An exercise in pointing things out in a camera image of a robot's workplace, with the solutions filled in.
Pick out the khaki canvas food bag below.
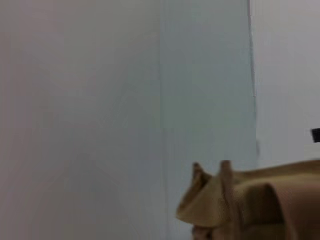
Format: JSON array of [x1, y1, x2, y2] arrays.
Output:
[[176, 159, 320, 240]]

